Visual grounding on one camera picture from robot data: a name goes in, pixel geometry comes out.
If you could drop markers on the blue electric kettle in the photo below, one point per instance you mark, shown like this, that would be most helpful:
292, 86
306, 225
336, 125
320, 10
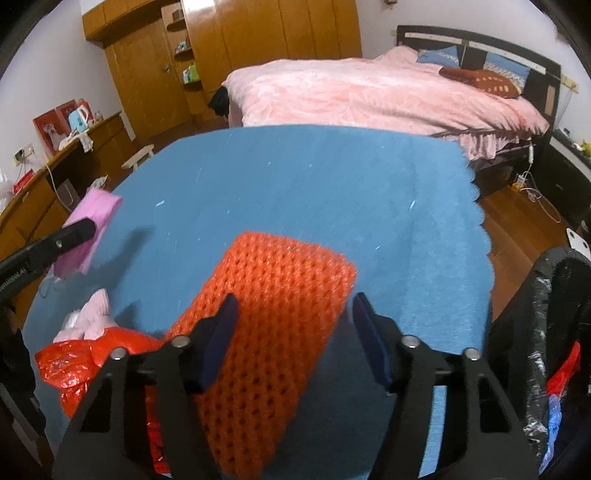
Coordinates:
78, 119

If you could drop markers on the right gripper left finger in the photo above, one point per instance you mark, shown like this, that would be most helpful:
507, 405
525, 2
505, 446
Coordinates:
108, 438

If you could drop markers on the blue plastic bag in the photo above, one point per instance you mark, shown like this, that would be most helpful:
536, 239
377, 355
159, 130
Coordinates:
555, 418

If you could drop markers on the left blue pillow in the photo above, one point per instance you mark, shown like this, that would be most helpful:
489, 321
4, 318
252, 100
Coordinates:
447, 57

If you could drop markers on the orange foam net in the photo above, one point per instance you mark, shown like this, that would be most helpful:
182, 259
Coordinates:
290, 295

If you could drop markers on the small white wooden stool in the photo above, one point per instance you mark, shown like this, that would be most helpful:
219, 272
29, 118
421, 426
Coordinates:
138, 158

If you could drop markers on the right blue pillow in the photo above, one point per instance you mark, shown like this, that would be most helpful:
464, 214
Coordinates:
515, 72

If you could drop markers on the red plastic bag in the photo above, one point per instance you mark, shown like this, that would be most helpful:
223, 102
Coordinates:
71, 363

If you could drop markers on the dark nightstand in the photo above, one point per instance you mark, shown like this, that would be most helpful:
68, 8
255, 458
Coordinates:
563, 175

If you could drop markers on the brown dotted pillow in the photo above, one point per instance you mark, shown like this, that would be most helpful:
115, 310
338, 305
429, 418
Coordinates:
484, 80

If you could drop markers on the pink bed cover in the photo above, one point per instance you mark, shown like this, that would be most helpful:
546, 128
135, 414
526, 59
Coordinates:
392, 92

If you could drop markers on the pink packet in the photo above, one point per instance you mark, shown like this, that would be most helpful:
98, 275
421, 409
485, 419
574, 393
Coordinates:
100, 206

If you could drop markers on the black lined trash bin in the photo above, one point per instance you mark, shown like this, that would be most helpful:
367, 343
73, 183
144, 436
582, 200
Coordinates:
529, 342

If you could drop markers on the white bathroom scale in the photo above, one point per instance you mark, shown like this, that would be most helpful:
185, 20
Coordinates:
578, 243

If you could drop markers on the yellow plush toy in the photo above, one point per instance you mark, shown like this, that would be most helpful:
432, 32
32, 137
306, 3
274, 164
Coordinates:
586, 148

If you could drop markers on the wooden wardrobe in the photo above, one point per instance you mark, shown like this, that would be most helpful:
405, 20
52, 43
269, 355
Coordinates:
167, 58

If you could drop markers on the blue pillow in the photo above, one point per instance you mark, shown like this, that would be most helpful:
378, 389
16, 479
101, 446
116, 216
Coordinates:
447, 57
515, 72

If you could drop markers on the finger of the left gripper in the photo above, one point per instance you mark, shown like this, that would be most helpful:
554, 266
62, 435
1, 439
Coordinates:
26, 265

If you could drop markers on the blue felt table cloth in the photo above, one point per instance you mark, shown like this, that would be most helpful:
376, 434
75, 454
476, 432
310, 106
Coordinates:
402, 208

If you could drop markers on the pale pink cloth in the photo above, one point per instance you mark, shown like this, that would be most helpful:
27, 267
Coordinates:
88, 323

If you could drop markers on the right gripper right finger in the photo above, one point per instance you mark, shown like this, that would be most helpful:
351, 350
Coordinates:
482, 436

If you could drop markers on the dark wooden bed frame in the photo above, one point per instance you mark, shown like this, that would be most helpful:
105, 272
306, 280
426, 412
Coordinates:
541, 87

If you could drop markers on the white plastic bag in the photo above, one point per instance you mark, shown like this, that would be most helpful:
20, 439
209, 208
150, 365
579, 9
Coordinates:
6, 191

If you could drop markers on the black garment on bed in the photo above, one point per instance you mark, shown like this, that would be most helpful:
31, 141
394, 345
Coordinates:
219, 102

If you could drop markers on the red framed photo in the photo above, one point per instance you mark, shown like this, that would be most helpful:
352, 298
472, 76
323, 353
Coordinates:
52, 126

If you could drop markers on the wooden sideboard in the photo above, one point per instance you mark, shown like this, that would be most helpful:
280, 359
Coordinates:
41, 207

